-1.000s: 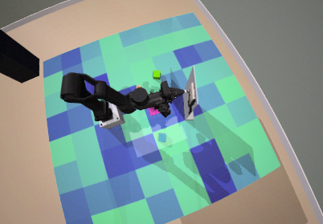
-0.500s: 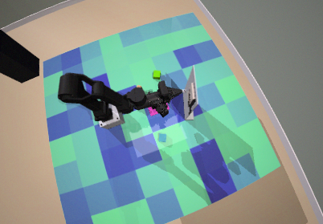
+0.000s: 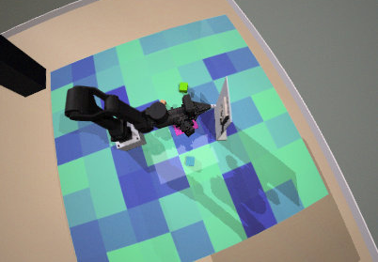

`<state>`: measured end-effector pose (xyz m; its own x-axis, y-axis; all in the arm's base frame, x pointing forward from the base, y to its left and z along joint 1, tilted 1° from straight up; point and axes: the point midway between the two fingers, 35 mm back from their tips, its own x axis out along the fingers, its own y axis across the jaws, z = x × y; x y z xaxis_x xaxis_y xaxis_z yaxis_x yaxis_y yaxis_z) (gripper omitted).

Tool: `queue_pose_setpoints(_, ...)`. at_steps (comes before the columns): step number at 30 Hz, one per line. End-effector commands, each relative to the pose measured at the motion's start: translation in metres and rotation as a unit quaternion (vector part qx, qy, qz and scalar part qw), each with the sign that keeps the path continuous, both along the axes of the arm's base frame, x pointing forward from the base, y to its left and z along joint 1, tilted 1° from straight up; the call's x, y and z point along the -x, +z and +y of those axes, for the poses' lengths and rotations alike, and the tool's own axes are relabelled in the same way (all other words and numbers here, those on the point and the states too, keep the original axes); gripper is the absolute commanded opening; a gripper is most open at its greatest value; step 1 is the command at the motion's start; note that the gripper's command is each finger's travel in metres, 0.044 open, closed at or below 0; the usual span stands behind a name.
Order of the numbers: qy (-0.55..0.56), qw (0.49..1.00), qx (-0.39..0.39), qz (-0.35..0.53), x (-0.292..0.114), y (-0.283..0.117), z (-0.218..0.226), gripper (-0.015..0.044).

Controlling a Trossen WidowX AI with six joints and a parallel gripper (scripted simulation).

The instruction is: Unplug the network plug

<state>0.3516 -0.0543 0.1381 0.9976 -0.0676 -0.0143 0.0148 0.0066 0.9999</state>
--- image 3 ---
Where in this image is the teal block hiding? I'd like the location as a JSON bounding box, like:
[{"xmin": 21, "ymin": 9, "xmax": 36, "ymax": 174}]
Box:
[{"xmin": 185, "ymin": 157, "xmax": 195, "ymax": 166}]

